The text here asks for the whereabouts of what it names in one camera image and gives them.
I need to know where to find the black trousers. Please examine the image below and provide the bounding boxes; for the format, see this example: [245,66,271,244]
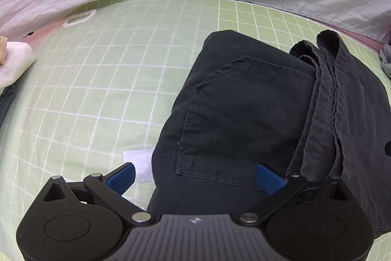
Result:
[148,30,390,235]

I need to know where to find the blue folded jeans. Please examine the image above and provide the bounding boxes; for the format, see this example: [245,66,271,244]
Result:
[0,84,16,126]

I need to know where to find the white folded garment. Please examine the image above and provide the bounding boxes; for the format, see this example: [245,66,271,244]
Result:
[0,42,36,93]

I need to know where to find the grey t-shirt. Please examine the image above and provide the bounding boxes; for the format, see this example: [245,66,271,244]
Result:
[379,42,391,79]

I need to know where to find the beige folded garment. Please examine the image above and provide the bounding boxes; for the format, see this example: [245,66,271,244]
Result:
[0,36,7,65]

